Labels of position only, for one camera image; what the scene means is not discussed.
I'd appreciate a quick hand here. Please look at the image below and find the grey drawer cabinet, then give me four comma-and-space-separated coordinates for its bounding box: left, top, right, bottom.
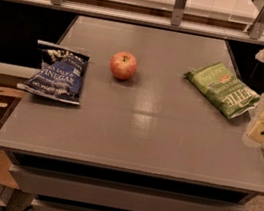
0, 17, 264, 211

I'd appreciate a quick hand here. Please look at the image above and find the green jalapeno chip bag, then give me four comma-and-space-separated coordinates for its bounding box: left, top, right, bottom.
184, 62, 260, 120

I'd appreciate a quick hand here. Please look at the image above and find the red apple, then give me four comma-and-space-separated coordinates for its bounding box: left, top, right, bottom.
109, 51, 138, 81

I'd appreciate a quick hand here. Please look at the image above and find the blue salt vinegar chip bag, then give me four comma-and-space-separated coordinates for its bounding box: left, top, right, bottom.
17, 40, 90, 105

